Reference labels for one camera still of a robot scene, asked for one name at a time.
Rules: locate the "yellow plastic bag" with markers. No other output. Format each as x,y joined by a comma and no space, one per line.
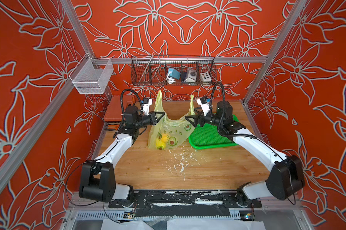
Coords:
178,129

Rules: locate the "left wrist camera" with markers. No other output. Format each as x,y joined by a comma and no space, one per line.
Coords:
147,102

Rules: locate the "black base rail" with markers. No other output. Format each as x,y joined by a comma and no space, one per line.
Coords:
185,204

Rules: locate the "white button box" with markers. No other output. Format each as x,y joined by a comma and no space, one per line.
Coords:
205,78

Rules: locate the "orange tool case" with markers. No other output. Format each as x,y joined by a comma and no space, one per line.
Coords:
114,112

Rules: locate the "orange handled pliers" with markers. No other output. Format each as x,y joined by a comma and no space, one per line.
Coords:
111,127

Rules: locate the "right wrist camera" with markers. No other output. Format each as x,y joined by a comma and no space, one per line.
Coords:
204,103

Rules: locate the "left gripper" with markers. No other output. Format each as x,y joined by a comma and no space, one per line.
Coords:
153,120

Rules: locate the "green plastic basket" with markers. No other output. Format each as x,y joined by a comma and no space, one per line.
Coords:
207,137

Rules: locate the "black wire wall basket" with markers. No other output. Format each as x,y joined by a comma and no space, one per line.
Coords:
160,70

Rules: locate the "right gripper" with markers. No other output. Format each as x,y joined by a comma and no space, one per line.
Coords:
202,117

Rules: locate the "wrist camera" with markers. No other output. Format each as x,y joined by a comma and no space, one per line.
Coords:
147,102
204,103

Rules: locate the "blue white device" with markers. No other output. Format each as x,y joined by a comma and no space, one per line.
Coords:
172,76

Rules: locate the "yellow pear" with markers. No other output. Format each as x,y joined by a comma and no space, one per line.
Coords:
162,141

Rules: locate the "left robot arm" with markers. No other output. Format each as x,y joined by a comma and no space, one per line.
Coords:
97,180

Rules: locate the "white round socket box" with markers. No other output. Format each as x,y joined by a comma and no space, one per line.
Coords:
190,76

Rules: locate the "clear wire basket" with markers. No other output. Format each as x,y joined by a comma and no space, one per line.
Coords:
91,78

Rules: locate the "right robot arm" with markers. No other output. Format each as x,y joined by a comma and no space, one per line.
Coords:
286,172

